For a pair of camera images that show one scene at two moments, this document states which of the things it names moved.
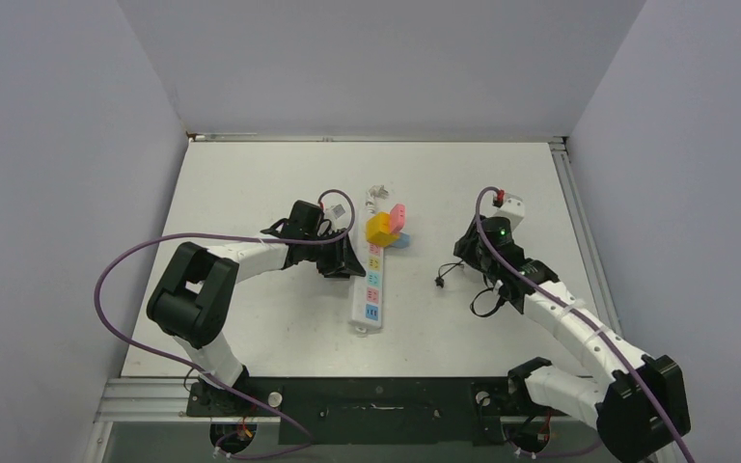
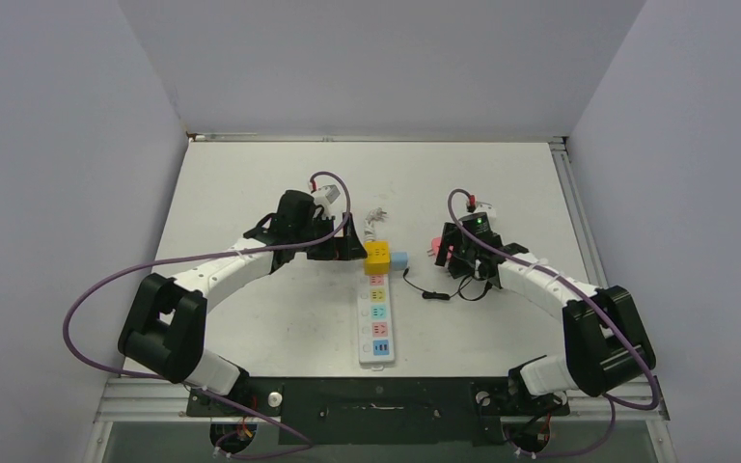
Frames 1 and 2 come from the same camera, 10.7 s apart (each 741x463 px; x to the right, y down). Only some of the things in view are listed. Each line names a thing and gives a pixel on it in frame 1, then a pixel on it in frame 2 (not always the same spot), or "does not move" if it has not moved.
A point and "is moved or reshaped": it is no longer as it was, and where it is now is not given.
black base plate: x=375 y=410 does not move
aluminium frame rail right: x=587 y=231 does not move
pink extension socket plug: x=397 y=214 to x=436 y=246
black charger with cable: x=440 y=281 to x=434 y=295
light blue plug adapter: x=402 y=242 to x=399 y=260
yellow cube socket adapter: x=378 y=230 to x=378 y=258
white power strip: x=368 y=307 is moved or reshaped
